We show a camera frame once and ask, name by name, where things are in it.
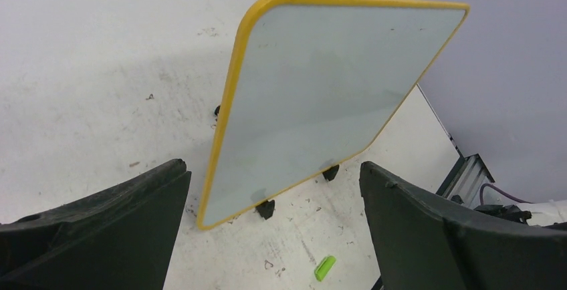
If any yellow framed whiteboard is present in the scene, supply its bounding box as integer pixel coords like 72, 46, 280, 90
196, 0, 470, 230

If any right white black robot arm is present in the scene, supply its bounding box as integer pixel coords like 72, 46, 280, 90
474, 200, 566, 231

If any right aluminium rail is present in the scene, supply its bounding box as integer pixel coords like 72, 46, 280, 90
416, 84, 496, 198

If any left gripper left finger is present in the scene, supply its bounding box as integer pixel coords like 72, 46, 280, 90
1, 159, 191, 289

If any metal wire whiteboard stand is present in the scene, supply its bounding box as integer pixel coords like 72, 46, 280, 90
199, 104, 340, 229

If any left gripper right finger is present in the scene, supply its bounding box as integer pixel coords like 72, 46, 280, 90
359, 161, 566, 289

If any green marker cap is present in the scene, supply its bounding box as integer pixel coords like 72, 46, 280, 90
314, 255, 336, 282

